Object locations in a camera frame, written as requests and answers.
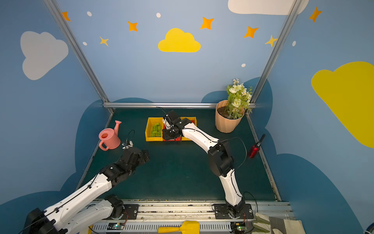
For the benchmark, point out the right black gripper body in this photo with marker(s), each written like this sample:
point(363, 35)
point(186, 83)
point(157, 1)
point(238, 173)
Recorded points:
point(169, 133)

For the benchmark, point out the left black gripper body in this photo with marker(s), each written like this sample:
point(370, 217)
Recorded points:
point(140, 156)

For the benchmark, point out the lime long lego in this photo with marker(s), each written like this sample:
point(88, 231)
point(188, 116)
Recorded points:
point(156, 127)

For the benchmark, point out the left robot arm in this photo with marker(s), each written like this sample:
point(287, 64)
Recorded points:
point(54, 219)

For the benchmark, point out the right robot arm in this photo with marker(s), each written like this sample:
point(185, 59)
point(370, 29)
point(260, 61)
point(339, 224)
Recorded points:
point(219, 155)

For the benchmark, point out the red middle bin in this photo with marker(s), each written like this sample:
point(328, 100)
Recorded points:
point(166, 138)

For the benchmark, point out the right yellow bin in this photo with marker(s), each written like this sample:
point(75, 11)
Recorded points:
point(193, 120)

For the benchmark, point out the yellow bin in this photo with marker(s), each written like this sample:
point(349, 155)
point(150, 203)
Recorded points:
point(150, 122)
point(193, 120)

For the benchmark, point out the left yellow bin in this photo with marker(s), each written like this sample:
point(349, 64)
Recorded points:
point(150, 122)

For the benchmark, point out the pink watering can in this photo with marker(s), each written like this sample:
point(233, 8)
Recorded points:
point(109, 139)

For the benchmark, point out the beige ribbed flower pot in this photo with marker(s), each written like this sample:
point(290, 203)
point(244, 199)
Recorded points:
point(223, 124)

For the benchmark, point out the white artificial flower plant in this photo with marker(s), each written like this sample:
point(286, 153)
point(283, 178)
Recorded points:
point(239, 98)

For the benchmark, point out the left circuit board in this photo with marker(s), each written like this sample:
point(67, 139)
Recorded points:
point(116, 226)

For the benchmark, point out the circuit board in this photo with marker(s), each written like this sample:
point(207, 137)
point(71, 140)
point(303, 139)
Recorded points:
point(238, 228)
point(116, 226)

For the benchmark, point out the yellow toy shovel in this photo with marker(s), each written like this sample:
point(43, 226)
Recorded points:
point(188, 227)

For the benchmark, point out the right circuit board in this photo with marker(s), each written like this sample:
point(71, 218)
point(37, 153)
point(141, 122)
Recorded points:
point(238, 228)

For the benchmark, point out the grey work glove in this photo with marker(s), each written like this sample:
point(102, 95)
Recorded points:
point(271, 225)

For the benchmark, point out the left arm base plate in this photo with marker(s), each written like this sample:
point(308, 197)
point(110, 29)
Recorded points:
point(128, 212)

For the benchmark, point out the aluminium back rail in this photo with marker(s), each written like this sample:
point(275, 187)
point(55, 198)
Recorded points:
point(144, 105)

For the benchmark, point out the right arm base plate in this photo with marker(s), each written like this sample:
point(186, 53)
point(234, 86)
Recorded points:
point(225, 211)

